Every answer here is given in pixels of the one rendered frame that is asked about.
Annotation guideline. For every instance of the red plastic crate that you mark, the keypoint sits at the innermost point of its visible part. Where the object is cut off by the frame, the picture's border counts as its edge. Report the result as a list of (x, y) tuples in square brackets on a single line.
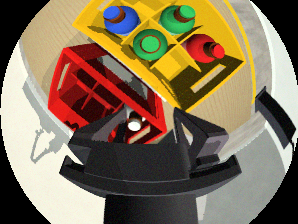
[(68, 103)]

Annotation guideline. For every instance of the blue bottle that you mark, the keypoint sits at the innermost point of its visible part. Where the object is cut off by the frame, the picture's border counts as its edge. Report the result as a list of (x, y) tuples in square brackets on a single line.
[(122, 20)]

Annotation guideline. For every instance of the yellow plastic crate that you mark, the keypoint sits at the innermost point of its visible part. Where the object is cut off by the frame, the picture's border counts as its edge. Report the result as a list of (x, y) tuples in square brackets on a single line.
[(181, 72)]

